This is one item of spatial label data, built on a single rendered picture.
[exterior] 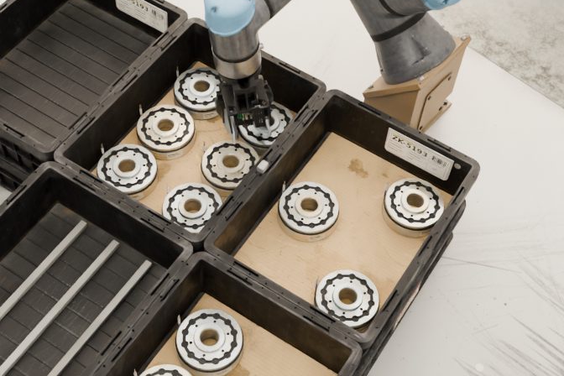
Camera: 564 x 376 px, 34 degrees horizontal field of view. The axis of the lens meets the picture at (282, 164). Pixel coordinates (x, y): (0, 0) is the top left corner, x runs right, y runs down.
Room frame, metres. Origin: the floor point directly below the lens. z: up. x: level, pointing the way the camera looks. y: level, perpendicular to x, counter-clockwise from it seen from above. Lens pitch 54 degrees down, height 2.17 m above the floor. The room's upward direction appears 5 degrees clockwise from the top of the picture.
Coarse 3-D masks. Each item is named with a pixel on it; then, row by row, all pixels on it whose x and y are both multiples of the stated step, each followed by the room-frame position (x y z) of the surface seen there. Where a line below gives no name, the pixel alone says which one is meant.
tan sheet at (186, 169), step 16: (208, 128) 1.03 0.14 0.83; (224, 128) 1.04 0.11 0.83; (208, 144) 1.00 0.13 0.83; (160, 160) 0.95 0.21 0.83; (176, 160) 0.96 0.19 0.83; (192, 160) 0.96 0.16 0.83; (160, 176) 0.92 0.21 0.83; (176, 176) 0.92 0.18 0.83; (192, 176) 0.93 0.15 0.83; (160, 192) 0.89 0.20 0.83; (160, 208) 0.85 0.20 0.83
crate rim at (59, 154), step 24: (192, 24) 1.20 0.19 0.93; (168, 48) 1.13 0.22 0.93; (144, 72) 1.07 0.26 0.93; (288, 72) 1.10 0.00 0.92; (120, 96) 1.01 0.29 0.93; (312, 96) 1.05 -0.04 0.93; (96, 120) 0.95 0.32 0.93; (72, 144) 0.90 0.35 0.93; (72, 168) 0.85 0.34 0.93; (120, 192) 0.81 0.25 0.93; (240, 192) 0.83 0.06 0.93; (216, 216) 0.78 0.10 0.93; (192, 240) 0.74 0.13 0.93
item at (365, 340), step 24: (336, 96) 1.06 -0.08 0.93; (312, 120) 1.00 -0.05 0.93; (384, 120) 1.01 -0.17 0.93; (288, 144) 0.94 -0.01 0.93; (432, 144) 0.97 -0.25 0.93; (480, 168) 0.93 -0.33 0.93; (456, 192) 0.87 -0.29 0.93; (216, 240) 0.74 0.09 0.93; (432, 240) 0.78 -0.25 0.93; (240, 264) 0.70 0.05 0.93; (312, 312) 0.63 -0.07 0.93; (384, 312) 0.64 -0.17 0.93; (360, 336) 0.60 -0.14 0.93
